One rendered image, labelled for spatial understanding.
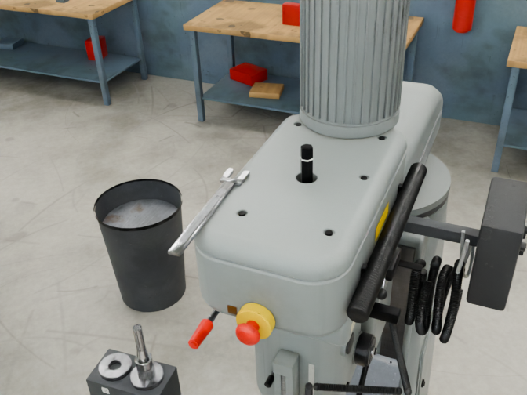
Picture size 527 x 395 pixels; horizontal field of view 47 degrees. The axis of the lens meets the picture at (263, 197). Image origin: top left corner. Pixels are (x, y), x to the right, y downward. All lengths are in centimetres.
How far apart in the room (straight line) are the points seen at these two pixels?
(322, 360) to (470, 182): 362
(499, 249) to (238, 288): 57
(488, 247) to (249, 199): 52
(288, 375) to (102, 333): 242
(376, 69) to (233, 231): 41
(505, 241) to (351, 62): 47
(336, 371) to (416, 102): 75
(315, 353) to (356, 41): 57
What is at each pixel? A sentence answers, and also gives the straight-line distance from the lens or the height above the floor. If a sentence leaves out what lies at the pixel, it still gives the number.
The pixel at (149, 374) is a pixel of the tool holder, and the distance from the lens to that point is 172.
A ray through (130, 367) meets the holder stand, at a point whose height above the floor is 113.
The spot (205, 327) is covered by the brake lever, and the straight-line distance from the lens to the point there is 104.
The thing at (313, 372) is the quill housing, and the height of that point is 151.
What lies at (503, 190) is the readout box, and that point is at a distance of 139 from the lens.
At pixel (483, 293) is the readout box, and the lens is 137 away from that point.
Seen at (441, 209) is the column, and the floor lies 152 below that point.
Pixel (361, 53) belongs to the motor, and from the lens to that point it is 111.
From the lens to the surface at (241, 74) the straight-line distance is 562.
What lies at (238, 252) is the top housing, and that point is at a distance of 91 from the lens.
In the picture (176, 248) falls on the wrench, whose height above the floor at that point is 190.
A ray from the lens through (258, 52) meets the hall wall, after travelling 591.
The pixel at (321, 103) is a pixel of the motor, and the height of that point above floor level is 196.
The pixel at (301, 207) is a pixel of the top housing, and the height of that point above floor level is 189.
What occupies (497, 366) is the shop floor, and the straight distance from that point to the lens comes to 339.
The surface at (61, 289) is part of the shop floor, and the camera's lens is 389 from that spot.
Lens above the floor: 245
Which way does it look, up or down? 34 degrees down
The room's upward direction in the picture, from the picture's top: 2 degrees counter-clockwise
